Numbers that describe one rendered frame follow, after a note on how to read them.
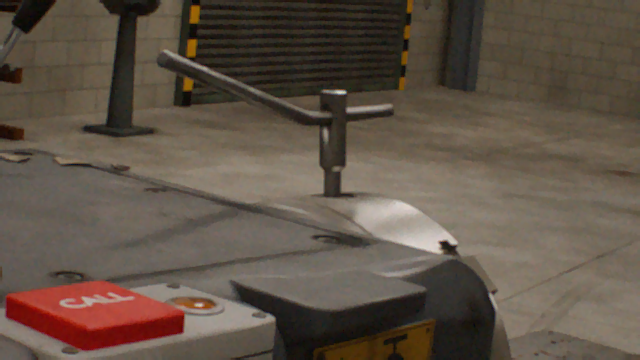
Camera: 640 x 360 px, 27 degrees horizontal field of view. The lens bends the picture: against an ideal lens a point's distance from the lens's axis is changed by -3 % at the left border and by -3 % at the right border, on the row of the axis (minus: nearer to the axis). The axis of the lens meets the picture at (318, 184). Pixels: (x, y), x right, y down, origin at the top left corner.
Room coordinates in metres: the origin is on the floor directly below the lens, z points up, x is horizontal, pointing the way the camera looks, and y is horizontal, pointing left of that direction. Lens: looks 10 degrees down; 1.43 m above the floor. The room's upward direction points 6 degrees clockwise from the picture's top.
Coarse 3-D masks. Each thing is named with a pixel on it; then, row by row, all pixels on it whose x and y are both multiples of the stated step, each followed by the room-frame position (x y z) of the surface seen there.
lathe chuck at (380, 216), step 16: (352, 192) 1.11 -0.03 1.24; (336, 208) 1.03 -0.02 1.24; (352, 208) 1.04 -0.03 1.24; (368, 208) 1.05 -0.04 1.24; (384, 208) 1.06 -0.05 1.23; (400, 208) 1.07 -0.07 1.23; (368, 224) 1.01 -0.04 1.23; (384, 224) 1.02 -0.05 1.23; (400, 224) 1.03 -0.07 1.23; (416, 224) 1.05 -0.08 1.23; (432, 224) 1.06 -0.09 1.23; (400, 240) 1.01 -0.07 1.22; (416, 240) 1.02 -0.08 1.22; (432, 240) 1.03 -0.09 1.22; (448, 240) 1.05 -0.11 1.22; (496, 320) 1.01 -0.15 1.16; (496, 336) 1.00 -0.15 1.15; (496, 352) 1.00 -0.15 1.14
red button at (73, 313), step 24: (48, 288) 0.59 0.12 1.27; (72, 288) 0.59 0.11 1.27; (96, 288) 0.60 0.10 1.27; (120, 288) 0.60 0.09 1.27; (24, 312) 0.56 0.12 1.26; (48, 312) 0.55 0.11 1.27; (72, 312) 0.55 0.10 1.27; (96, 312) 0.56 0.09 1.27; (120, 312) 0.56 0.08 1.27; (144, 312) 0.57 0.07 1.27; (168, 312) 0.57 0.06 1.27; (72, 336) 0.54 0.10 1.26; (96, 336) 0.54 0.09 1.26; (120, 336) 0.55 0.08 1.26; (144, 336) 0.56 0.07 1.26
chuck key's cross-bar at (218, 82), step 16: (160, 64) 0.88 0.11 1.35; (176, 64) 0.89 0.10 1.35; (192, 64) 0.90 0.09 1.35; (208, 80) 0.92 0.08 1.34; (224, 80) 0.94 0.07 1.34; (240, 96) 0.96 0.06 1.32; (256, 96) 0.97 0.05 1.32; (272, 112) 1.00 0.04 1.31; (288, 112) 1.01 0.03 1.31; (304, 112) 1.03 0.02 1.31; (320, 112) 1.06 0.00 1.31; (352, 112) 1.10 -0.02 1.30; (368, 112) 1.13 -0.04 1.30; (384, 112) 1.15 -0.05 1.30
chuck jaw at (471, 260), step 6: (444, 252) 1.04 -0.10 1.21; (450, 252) 1.04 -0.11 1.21; (456, 252) 1.05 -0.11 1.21; (462, 258) 1.05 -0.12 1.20; (468, 258) 1.08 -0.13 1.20; (474, 258) 1.09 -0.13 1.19; (474, 264) 1.08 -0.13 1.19; (480, 270) 1.08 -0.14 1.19; (480, 276) 1.07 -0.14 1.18; (486, 276) 1.08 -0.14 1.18; (486, 282) 1.07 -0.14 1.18; (492, 282) 1.07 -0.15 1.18; (492, 288) 1.07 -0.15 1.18; (492, 294) 1.07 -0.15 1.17
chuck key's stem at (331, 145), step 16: (320, 96) 1.08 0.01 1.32; (336, 96) 1.07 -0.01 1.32; (336, 112) 1.07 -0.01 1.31; (320, 128) 1.08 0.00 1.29; (336, 128) 1.07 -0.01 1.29; (320, 144) 1.08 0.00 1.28; (336, 144) 1.07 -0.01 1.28; (320, 160) 1.08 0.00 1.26; (336, 160) 1.07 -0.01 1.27; (336, 176) 1.08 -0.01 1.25; (336, 192) 1.08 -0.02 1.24
